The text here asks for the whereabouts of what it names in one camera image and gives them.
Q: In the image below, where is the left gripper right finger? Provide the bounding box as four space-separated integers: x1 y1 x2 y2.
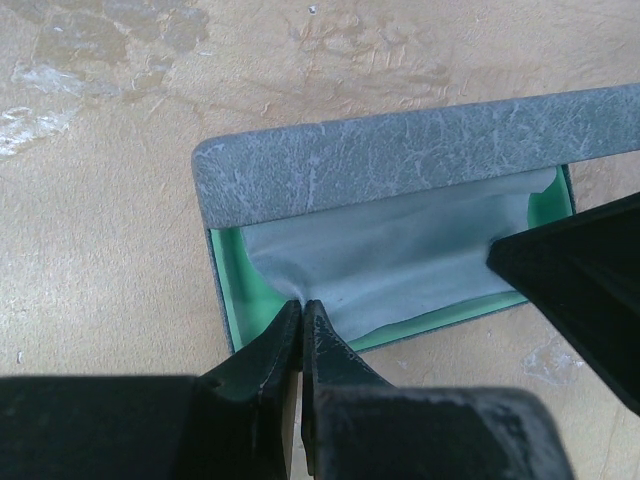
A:
301 300 574 479

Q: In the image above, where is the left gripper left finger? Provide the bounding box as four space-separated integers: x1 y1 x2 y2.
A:
1 301 302 479

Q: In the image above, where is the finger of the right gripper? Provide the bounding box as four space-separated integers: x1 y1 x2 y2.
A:
487 194 639 412

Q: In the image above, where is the blue cleaning cloth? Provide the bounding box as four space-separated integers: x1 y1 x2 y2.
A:
241 168 556 341

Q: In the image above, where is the grey glasses case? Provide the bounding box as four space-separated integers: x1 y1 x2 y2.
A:
190 82 640 357

